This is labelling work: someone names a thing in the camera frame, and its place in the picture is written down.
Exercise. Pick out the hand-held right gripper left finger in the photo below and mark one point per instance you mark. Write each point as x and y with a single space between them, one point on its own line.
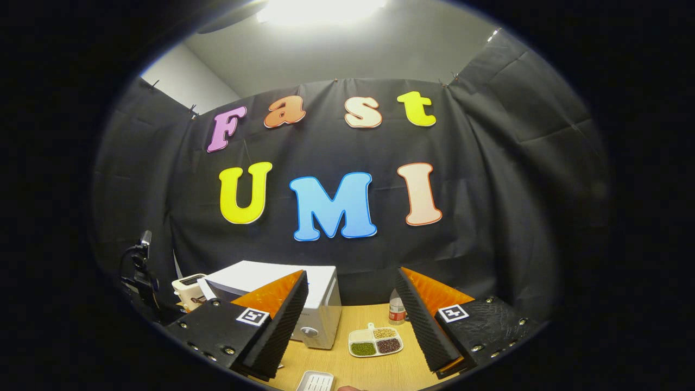
282 320

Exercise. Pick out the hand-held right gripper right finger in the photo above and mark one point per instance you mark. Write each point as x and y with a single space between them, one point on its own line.
421 326

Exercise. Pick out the white microwave oven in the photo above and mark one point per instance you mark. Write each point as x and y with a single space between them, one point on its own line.
255 274

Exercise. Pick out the clear plastic bottle red label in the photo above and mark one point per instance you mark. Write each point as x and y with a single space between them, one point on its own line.
397 309

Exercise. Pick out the white toaster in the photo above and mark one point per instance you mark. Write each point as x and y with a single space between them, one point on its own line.
187 290

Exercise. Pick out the white divided dish of beans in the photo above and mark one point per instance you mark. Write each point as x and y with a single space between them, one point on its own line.
374 342

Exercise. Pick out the brown wooden spoon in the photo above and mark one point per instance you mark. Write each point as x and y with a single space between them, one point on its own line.
198 299

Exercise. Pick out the white rectangular tray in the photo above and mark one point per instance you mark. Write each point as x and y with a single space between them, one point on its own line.
316 381

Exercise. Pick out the black backdrop cloth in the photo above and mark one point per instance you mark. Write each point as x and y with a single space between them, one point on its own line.
488 190

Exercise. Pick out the small ceiling light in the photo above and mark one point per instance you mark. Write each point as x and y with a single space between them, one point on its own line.
493 35

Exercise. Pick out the large ceiling light panel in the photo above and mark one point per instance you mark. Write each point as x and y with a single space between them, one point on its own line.
320 10

